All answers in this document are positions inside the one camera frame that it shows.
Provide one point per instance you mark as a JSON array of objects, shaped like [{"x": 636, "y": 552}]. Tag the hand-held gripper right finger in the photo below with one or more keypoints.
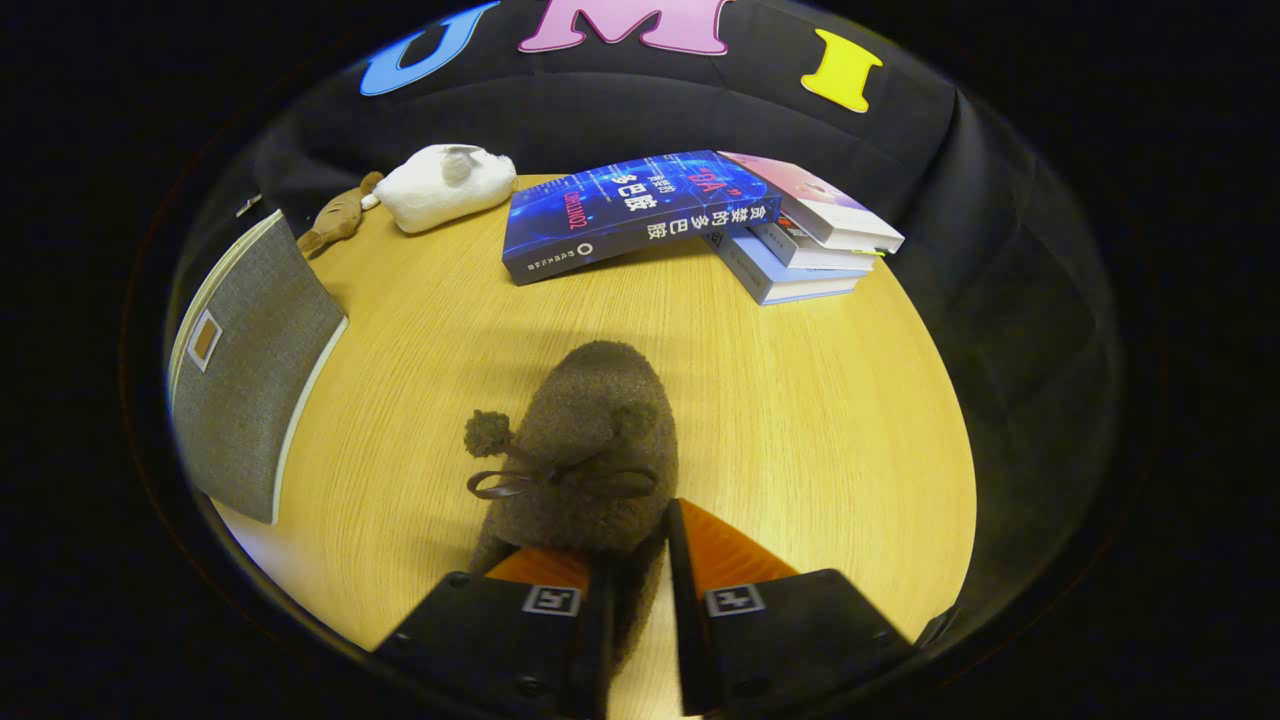
[{"x": 685, "y": 620}]

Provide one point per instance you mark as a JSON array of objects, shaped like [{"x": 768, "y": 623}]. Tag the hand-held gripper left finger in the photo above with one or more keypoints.
[{"x": 598, "y": 640}]

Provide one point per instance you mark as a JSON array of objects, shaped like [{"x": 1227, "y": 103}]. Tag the brown fuzzy shoe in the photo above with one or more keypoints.
[{"x": 590, "y": 420}]

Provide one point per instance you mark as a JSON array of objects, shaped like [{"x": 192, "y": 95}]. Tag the grey fabric storage box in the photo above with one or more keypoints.
[{"x": 250, "y": 370}]

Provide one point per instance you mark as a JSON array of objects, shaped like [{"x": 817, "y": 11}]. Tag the light blue book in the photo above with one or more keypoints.
[{"x": 770, "y": 280}]

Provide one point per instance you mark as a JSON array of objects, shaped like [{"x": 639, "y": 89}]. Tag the white book with dark spine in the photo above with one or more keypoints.
[{"x": 800, "y": 250}]

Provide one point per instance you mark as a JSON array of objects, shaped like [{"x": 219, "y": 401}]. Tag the dark blue book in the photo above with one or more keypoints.
[{"x": 620, "y": 215}]

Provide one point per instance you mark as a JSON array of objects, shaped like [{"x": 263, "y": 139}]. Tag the pink cover book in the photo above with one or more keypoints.
[{"x": 810, "y": 195}]

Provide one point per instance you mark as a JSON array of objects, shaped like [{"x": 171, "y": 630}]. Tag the white plush toy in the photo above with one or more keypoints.
[{"x": 440, "y": 190}]

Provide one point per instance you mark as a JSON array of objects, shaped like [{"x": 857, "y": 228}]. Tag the brown striped plush toy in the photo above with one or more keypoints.
[{"x": 335, "y": 218}]

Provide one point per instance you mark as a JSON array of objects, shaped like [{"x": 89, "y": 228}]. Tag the silver metal clip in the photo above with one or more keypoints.
[{"x": 248, "y": 206}]

